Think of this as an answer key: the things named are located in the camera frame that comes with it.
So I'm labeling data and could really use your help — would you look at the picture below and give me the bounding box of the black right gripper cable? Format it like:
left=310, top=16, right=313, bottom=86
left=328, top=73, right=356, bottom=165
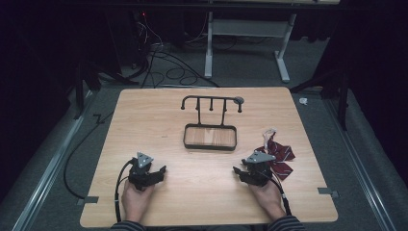
left=268, top=177, right=293, bottom=217

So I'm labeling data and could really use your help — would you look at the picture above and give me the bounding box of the bundle of black floor cables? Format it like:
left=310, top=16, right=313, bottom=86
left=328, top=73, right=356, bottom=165
left=129, top=13, right=220, bottom=90

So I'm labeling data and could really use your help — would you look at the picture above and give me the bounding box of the dark red striped bow tie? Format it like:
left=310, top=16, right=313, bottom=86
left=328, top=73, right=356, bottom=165
left=254, top=127, right=296, bottom=182

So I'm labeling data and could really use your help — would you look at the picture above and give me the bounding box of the silver floor rail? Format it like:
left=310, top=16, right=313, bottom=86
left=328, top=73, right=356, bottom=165
left=321, top=97, right=398, bottom=231
left=11, top=90, right=99, bottom=231

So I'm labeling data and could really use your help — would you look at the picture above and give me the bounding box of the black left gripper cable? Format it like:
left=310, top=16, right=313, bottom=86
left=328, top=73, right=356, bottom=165
left=114, top=157, right=139, bottom=224

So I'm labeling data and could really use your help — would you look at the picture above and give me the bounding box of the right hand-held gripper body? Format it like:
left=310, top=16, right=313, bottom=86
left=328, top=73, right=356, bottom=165
left=241, top=150, right=277, bottom=188

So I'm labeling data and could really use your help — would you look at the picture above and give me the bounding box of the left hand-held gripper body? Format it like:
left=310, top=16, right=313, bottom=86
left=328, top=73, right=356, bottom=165
left=128, top=151, right=156, bottom=192

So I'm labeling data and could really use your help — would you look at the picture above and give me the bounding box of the black metal stand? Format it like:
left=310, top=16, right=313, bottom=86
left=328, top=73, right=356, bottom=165
left=289, top=65, right=352, bottom=132
left=72, top=59, right=140, bottom=120

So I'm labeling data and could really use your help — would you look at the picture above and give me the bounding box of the long black floor cable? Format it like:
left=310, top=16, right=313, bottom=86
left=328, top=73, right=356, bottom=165
left=63, top=110, right=115, bottom=200

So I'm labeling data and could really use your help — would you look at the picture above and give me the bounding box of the white metal desk frame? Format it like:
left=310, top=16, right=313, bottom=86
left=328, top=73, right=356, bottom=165
left=204, top=11, right=298, bottom=84

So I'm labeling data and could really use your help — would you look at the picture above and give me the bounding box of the black rack with wooden tray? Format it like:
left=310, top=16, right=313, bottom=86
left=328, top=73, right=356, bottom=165
left=180, top=94, right=245, bottom=152

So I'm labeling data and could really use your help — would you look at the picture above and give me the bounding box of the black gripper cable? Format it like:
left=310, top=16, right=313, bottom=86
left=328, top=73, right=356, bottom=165
left=114, top=157, right=139, bottom=224
left=268, top=177, right=293, bottom=217

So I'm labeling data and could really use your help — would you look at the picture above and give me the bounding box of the person's right hand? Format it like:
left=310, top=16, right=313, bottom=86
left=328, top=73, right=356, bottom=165
left=248, top=179, right=287, bottom=221

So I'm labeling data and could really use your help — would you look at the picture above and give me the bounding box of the grey tape strip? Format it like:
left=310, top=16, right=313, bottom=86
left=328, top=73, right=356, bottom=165
left=76, top=195, right=100, bottom=207
left=317, top=187, right=340, bottom=199

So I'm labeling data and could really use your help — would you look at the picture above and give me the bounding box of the person's left hand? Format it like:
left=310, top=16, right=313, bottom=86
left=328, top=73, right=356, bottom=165
left=120, top=179, right=156, bottom=223

